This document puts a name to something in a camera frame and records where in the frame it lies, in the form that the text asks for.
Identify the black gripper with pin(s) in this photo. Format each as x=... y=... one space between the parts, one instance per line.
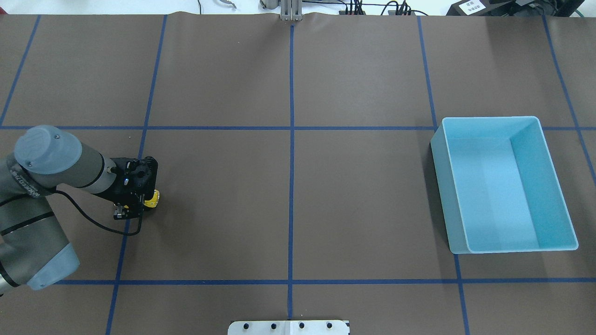
x=122 y=191

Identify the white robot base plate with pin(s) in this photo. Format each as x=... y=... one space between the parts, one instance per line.
x=290 y=327

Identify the black label box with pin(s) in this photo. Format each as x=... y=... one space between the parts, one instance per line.
x=468 y=8

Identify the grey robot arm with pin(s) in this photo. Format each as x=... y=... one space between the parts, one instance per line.
x=35 y=250

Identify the light blue plastic bin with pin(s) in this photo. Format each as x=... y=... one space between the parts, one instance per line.
x=498 y=186

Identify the brown table mat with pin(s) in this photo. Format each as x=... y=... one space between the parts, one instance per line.
x=296 y=169

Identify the yellow beetle toy car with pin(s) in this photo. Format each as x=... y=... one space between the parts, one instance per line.
x=153 y=201

